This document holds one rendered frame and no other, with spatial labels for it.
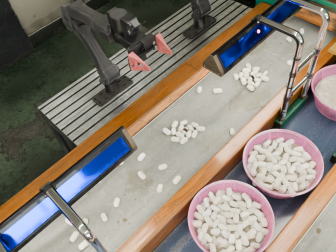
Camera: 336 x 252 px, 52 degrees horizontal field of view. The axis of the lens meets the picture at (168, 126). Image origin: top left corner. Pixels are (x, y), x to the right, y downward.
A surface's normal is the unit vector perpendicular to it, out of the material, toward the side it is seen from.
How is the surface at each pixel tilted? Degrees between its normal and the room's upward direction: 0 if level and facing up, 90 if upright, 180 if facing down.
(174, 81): 0
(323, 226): 0
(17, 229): 58
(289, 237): 0
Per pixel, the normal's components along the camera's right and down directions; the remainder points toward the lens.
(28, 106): -0.11, -0.61
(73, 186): 0.54, 0.11
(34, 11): 0.70, 0.51
